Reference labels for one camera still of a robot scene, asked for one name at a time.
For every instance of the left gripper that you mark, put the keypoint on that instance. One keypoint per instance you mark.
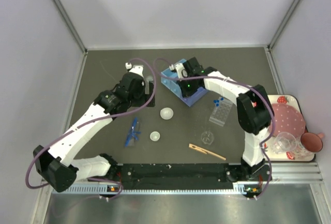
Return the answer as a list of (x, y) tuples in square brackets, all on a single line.
[(145, 97)]

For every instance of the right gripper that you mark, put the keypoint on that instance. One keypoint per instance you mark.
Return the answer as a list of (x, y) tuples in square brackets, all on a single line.
[(185, 92)]

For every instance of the small glass flask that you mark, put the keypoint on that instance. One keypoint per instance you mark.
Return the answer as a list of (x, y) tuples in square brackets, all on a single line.
[(149, 79)]

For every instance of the clear test tube rack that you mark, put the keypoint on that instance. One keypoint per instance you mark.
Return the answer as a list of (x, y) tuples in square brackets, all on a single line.
[(220, 113)]

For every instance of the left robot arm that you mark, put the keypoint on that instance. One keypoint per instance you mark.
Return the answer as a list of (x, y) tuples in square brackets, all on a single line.
[(57, 164)]

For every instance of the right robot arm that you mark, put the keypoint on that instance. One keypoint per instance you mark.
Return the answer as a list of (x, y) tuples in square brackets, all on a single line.
[(254, 110)]

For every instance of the large white evaporating dish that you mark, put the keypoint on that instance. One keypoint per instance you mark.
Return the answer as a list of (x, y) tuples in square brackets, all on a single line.
[(166, 113)]

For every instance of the blue safety glasses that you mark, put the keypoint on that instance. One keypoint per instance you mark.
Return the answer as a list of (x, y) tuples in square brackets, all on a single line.
[(133, 133)]

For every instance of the small white crucible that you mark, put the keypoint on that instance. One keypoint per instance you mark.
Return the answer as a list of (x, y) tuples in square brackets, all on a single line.
[(154, 136)]

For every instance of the glass beaker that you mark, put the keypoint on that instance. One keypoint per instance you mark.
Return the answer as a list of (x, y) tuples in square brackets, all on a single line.
[(207, 137)]

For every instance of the wooden test tube clamp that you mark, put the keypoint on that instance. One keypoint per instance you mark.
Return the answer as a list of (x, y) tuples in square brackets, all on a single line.
[(204, 151)]

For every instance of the pink plate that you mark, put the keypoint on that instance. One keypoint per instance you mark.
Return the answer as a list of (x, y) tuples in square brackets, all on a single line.
[(288, 119)]

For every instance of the strawberry pattern tray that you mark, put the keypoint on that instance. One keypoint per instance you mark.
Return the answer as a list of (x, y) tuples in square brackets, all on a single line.
[(284, 157)]

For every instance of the clear plastic cup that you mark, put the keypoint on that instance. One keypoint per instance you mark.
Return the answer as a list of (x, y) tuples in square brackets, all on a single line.
[(283, 142)]

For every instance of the clear glass on tray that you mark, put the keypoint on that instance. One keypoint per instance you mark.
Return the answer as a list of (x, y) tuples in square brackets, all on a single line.
[(301, 153)]

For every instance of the red funnel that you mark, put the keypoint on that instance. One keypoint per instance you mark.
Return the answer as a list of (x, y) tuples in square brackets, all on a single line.
[(312, 141)]

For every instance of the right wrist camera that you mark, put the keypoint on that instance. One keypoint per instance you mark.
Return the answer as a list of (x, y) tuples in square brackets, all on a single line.
[(179, 69)]

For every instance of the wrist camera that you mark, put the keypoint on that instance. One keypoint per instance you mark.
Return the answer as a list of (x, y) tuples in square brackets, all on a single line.
[(137, 69), (179, 69)]

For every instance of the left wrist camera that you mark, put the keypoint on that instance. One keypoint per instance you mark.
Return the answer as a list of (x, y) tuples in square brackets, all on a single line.
[(137, 69)]

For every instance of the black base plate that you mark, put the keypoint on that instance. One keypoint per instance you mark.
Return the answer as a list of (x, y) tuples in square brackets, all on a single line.
[(175, 176)]

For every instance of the grey cable duct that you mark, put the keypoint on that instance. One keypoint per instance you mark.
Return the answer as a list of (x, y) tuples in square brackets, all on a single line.
[(104, 189)]

